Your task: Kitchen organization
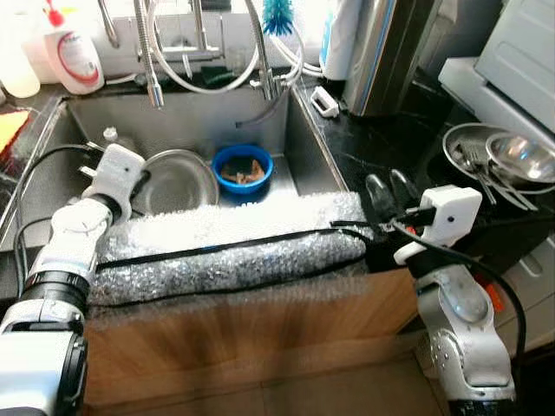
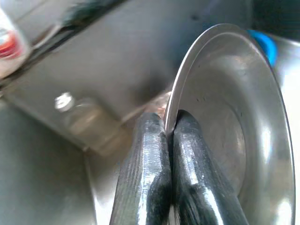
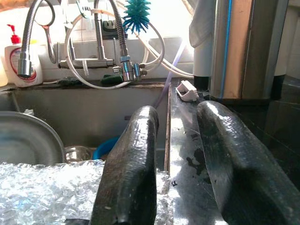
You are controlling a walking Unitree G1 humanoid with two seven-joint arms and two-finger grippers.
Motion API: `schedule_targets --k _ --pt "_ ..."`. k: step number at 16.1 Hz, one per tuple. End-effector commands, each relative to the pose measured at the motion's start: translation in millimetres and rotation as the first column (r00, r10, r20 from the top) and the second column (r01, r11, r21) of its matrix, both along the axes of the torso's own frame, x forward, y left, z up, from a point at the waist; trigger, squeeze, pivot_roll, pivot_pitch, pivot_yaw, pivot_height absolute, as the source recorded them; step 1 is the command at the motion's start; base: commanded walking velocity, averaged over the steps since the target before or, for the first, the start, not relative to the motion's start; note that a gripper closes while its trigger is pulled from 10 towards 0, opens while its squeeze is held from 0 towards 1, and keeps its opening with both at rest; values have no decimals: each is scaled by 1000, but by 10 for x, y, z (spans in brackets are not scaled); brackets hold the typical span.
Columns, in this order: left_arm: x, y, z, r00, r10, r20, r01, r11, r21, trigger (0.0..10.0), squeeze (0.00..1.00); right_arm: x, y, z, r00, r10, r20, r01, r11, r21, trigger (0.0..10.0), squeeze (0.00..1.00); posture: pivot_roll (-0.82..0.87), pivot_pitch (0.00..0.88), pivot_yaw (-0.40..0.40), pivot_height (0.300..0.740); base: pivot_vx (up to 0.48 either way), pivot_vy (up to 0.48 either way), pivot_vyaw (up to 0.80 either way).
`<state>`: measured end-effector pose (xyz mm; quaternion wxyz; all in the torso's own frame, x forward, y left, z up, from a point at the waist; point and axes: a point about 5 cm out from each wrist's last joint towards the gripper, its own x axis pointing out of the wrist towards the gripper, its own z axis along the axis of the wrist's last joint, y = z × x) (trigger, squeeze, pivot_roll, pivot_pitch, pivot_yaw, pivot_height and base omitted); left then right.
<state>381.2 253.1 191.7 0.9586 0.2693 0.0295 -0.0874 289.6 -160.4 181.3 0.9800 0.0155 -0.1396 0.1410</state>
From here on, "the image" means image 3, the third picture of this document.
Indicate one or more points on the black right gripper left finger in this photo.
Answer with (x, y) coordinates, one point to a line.
(129, 168)

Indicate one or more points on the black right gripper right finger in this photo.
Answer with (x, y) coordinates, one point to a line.
(246, 178)

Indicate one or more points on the steel kitchen sink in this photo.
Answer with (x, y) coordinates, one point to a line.
(89, 112)

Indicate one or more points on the blue plastic bowl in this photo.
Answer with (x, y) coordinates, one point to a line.
(102, 150)

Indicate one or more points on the bubble wrap sheet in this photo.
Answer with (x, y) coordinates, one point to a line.
(47, 192)

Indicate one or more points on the green sponge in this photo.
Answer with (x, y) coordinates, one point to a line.
(111, 80)

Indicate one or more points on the small white plastic clip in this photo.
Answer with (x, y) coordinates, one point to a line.
(187, 92)

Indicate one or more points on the dark green scouring pad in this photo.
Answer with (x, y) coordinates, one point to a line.
(69, 82)

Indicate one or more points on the steel water dispenser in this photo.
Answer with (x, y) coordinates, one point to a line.
(234, 47)

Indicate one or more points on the small black holder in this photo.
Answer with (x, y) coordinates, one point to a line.
(109, 31)

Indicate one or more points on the steel mesh strainer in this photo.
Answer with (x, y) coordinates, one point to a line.
(50, 47)

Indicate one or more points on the flexible steel faucet spout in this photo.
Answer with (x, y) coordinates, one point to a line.
(24, 68)

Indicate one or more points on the teal bottle brush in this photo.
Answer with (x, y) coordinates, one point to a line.
(137, 16)

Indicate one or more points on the white dish soap bottle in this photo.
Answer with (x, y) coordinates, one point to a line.
(11, 65)

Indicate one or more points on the pale yellow container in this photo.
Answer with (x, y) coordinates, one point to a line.
(2, 75)

